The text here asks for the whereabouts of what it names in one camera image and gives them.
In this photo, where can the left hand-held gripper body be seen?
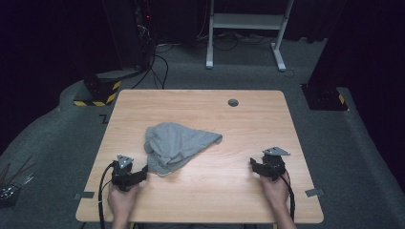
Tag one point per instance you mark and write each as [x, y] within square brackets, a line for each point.
[122, 175]

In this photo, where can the white metal desk frame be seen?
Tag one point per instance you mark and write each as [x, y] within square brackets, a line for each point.
[245, 21]

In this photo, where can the person's right hand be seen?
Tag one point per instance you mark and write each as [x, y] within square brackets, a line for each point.
[275, 192]

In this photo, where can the folded metal tripod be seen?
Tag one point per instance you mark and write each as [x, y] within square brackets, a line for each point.
[12, 187]

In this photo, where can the grey tape piece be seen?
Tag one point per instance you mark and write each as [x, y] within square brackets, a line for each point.
[314, 192]
[84, 195]

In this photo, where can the person's left hand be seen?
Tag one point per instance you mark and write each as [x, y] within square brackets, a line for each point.
[122, 202]

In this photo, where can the black tape floor mark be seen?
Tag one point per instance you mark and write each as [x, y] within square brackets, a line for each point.
[104, 119]

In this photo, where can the grey cloth shorts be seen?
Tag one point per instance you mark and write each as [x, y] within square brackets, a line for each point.
[178, 143]

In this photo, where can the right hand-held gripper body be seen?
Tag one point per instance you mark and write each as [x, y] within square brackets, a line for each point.
[273, 163]

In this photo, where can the dark equipment rack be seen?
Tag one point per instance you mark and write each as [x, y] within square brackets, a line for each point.
[143, 35]

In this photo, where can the black yellow striped stand base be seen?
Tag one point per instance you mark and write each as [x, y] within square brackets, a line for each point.
[102, 92]

